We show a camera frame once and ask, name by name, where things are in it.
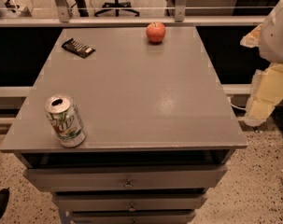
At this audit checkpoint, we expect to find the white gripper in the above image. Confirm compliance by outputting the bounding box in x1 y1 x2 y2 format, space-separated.
240 0 283 127

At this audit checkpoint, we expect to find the red apple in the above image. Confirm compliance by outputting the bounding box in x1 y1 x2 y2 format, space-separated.
146 22 166 43

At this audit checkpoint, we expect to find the black rxbar chocolate wrapper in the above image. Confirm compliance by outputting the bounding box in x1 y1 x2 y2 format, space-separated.
62 38 95 59

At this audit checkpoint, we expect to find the grey drawer cabinet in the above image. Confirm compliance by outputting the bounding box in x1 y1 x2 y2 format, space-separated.
1 27 247 224

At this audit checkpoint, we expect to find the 7up soda can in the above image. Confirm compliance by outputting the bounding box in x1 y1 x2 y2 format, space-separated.
45 94 86 147

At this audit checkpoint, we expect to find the white cable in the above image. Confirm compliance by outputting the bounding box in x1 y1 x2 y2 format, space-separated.
228 96 248 112

